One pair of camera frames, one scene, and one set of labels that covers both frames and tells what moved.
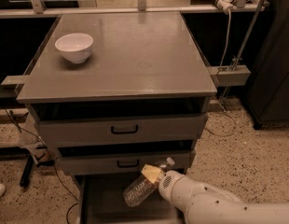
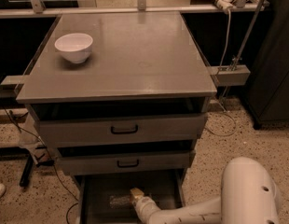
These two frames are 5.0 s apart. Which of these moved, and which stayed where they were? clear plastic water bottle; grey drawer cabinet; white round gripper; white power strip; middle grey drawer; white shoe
Moved: clear plastic water bottle; white round gripper
Stayed: white shoe; grey drawer cabinet; middle grey drawer; white power strip
